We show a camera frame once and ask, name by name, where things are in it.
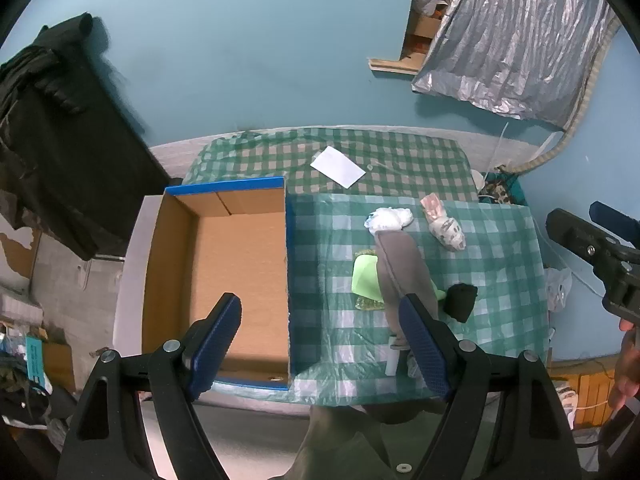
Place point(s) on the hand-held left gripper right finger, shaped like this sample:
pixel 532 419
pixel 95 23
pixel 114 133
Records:
pixel 425 350

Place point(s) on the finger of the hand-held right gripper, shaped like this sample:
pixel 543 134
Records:
pixel 615 222
pixel 575 232

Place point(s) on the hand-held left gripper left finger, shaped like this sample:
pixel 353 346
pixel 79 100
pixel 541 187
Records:
pixel 215 345

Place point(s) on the black sock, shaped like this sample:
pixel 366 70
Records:
pixel 460 302

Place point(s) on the blue-edged cardboard box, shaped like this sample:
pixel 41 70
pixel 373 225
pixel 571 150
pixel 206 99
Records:
pixel 235 270

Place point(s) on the grey felt cloth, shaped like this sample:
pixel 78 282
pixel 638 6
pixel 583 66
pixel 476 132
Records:
pixel 402 275

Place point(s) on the light green foam cloth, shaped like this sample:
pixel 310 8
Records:
pixel 367 280

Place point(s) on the pink patterned sock roll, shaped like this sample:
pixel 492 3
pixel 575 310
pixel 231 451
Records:
pixel 445 230

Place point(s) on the white sock bundle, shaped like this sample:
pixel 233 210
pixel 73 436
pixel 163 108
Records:
pixel 390 219

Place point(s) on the person's right hand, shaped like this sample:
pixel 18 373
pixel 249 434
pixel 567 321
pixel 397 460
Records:
pixel 625 375

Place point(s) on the small white roll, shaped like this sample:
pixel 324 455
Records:
pixel 392 360

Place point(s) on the crumpled white plastic bag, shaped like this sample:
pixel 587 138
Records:
pixel 559 290

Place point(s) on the shiny green scouring pad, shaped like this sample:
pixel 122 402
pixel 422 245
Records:
pixel 370 304

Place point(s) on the green checked plastic sheet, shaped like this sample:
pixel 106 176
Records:
pixel 500 260

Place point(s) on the patterned bag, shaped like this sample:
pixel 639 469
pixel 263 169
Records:
pixel 502 190

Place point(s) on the wooden slatted crate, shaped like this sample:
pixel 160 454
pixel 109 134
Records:
pixel 590 385

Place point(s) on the person's olive trousers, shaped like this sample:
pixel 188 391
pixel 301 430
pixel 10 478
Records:
pixel 340 450

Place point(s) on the flat cardboard piece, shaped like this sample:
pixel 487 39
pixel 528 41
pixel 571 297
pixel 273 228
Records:
pixel 60 365

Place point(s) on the teal carton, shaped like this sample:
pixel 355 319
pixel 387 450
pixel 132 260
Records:
pixel 37 360

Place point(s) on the green checked tablecloth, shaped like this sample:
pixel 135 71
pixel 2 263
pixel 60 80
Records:
pixel 400 150

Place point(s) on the white paper sheet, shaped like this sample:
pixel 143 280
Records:
pixel 337 166

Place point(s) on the silver foil curtain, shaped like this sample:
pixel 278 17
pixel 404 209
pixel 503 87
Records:
pixel 510 35

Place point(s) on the wooden plank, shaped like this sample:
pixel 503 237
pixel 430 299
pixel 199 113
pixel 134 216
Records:
pixel 392 66

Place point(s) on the brown cardboard carton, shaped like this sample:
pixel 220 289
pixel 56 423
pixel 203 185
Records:
pixel 425 27

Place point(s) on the dark clothes pile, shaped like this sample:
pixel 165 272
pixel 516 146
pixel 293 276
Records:
pixel 30 75

